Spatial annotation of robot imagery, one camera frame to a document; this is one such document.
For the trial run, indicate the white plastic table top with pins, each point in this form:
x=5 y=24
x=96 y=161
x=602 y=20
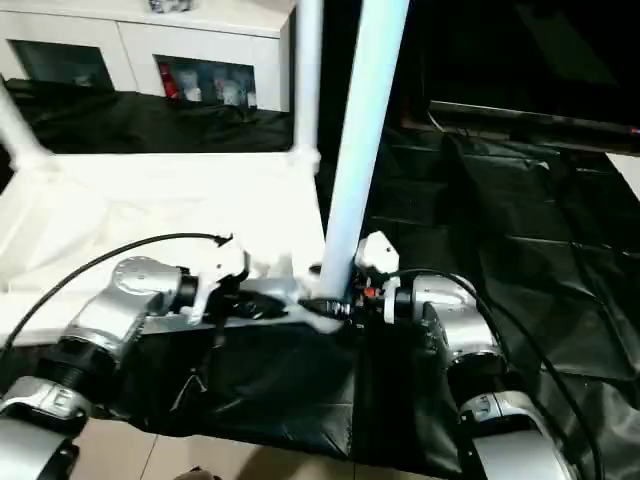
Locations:
x=150 y=210

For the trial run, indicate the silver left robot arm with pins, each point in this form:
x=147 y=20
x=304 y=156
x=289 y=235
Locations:
x=110 y=320

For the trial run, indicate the black plastic mat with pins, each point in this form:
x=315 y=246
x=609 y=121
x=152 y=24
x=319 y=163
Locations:
x=520 y=260

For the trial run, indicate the grey left robot foot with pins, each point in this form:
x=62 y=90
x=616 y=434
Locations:
x=198 y=474

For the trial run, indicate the white cabinet with glass doors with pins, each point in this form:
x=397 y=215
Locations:
x=110 y=45

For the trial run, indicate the dark object on cabinet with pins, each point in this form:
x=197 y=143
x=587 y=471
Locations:
x=170 y=4

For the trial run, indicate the flat white board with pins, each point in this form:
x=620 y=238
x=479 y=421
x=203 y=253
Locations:
x=630 y=170

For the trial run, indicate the large black screen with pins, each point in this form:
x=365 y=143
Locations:
x=530 y=50

